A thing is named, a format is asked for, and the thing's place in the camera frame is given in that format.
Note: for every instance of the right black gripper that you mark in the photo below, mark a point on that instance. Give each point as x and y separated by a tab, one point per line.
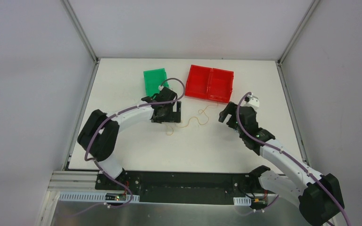
231	115

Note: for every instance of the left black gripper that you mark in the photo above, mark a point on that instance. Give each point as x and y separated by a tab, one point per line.
171	113

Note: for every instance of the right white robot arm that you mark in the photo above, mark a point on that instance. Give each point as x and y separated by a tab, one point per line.
317	196

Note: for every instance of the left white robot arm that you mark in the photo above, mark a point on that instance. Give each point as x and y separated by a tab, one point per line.
99	134

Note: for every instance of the green plastic bin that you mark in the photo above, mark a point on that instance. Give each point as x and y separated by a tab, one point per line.
153	79

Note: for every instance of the red plastic double bin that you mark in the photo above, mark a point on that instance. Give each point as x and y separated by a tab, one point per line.
211	84

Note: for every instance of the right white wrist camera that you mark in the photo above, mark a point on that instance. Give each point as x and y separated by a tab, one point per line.
252	101

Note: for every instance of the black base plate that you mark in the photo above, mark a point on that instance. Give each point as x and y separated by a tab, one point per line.
188	187

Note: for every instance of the aluminium frame rail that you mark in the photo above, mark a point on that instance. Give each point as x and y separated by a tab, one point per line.
73	181

